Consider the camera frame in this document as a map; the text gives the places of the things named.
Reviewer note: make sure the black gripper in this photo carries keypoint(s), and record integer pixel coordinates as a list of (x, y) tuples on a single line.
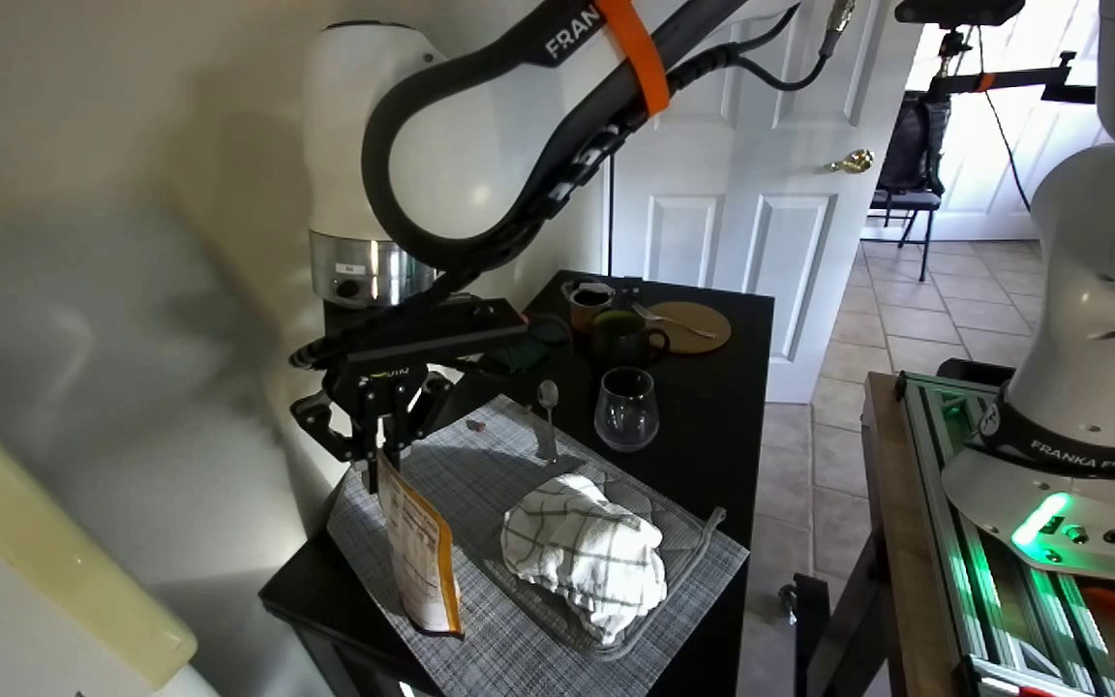
[(376, 362)]

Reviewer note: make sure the white yellow dried mango pack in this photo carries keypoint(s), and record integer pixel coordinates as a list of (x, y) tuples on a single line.
[(420, 552)]

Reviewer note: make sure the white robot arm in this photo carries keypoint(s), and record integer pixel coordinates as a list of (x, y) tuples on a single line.
[(504, 142)]

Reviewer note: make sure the silver spoon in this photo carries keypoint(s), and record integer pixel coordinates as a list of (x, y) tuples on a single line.
[(549, 396)]

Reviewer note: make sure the white mug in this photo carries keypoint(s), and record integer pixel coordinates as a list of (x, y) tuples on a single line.
[(586, 301)]

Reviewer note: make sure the dark green mug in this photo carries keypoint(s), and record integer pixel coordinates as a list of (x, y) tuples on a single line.
[(622, 337)]

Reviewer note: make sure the grey checkered placemat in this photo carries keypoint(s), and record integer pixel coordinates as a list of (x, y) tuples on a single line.
[(473, 470)]

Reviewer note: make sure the white checkered dish towel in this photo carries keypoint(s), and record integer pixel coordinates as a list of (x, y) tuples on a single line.
[(595, 554)]

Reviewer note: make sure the clear plastic tray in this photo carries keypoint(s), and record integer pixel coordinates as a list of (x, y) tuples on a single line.
[(682, 548)]

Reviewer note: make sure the black side table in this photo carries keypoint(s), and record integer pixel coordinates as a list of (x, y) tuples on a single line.
[(669, 383)]

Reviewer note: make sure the round cork coaster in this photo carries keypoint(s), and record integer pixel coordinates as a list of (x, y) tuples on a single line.
[(691, 328)]

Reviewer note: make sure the white door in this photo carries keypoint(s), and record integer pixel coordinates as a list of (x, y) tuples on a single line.
[(759, 192)]

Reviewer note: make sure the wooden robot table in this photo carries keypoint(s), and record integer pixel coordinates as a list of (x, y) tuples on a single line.
[(976, 579)]

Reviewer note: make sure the black camera stand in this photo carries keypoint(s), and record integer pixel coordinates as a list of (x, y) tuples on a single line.
[(910, 177)]

